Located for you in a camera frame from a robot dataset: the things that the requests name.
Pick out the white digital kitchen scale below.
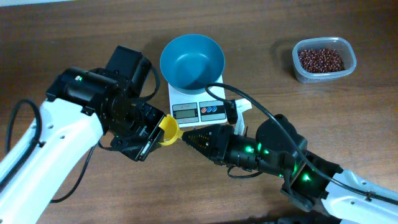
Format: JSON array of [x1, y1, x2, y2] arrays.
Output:
[[168, 83, 227, 128]]

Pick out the blue-grey plastic bowl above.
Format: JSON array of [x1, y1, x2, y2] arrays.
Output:
[[160, 34, 226, 94]]

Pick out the red adzuki beans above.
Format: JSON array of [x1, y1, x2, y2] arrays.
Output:
[[298, 48, 345, 73]]

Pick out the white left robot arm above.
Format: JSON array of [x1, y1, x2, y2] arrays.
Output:
[[1, 46, 164, 223]]

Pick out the clear plastic food container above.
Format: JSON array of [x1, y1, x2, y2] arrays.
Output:
[[292, 37, 357, 83]]

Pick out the yellow plastic scoop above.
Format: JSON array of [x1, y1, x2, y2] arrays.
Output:
[[159, 114, 184, 146]]

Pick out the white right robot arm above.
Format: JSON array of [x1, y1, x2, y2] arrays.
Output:
[[182, 114, 397, 223]]

